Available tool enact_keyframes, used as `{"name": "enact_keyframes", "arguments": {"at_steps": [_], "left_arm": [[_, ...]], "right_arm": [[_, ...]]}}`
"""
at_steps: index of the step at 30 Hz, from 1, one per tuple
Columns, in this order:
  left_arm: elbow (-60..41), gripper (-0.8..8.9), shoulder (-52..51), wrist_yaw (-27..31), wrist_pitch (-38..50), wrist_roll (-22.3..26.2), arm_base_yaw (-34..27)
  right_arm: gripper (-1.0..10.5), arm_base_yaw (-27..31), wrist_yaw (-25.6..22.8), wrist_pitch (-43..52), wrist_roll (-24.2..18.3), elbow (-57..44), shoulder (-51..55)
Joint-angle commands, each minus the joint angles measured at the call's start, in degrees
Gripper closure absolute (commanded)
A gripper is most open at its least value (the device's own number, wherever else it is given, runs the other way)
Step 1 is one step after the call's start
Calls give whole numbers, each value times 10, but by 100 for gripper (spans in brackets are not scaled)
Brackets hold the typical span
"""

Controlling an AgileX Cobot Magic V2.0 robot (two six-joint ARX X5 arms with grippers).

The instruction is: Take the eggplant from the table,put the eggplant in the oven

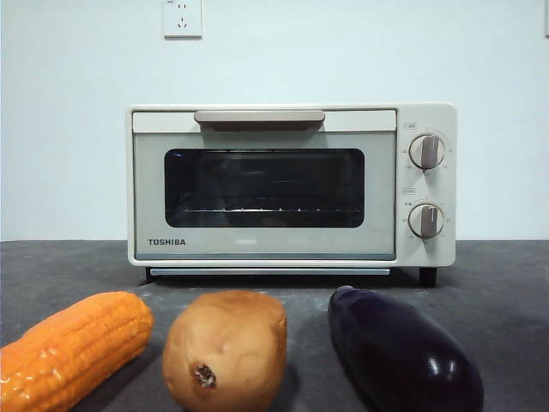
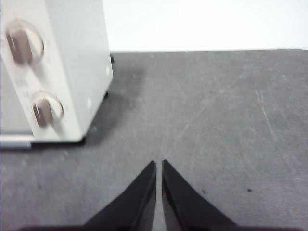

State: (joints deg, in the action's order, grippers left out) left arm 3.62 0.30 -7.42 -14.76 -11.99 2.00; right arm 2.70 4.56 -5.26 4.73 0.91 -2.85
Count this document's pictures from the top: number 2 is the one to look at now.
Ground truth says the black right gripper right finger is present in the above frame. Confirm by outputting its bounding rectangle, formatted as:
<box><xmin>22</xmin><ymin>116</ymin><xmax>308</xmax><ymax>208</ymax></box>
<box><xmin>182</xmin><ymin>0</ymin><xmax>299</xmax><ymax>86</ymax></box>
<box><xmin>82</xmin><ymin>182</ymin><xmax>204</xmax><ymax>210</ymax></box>
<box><xmin>162</xmin><ymin>159</ymin><xmax>241</xmax><ymax>231</ymax></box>

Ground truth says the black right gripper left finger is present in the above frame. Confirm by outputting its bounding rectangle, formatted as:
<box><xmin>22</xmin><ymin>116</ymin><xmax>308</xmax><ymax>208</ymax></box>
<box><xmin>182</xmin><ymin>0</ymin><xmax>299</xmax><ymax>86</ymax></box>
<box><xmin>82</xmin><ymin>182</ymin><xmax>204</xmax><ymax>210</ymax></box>
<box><xmin>81</xmin><ymin>160</ymin><xmax>157</xmax><ymax>231</ymax></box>

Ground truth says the cream oven knob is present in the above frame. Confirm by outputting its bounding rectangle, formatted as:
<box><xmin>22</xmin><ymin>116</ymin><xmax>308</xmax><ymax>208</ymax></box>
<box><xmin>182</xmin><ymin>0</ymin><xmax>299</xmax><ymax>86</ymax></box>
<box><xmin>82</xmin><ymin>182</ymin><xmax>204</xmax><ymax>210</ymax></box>
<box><xmin>31</xmin><ymin>90</ymin><xmax>64</xmax><ymax>127</ymax></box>
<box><xmin>4</xmin><ymin>19</ymin><xmax>45</xmax><ymax>66</ymax></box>

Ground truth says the cream toaster oven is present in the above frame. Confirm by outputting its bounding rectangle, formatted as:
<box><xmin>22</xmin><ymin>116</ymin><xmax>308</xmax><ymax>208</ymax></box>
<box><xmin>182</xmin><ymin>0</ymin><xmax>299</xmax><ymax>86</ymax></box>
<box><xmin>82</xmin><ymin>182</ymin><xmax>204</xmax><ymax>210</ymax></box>
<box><xmin>0</xmin><ymin>0</ymin><xmax>114</xmax><ymax>150</ymax></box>

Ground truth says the silver crumb tray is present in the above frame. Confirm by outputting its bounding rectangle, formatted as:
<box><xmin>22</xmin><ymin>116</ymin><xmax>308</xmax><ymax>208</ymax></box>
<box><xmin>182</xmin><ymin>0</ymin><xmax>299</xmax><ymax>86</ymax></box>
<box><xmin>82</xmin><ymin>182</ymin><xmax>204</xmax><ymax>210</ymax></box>
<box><xmin>0</xmin><ymin>140</ymin><xmax>32</xmax><ymax>150</ymax></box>

